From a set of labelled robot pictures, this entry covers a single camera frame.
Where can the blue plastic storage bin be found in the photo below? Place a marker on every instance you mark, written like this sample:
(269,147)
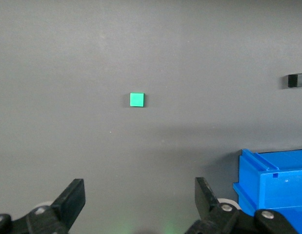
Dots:
(277,185)

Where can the small green cube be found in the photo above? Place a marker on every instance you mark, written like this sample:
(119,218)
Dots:
(136,100)

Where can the dark grey table mat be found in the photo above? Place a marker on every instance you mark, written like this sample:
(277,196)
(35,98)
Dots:
(92,61)

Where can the small black cube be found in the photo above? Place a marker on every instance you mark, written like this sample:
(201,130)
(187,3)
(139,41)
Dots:
(296,81)

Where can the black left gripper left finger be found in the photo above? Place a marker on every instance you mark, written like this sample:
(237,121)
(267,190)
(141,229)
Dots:
(65,204)

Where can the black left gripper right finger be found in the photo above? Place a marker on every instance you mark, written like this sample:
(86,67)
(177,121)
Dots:
(207,202)

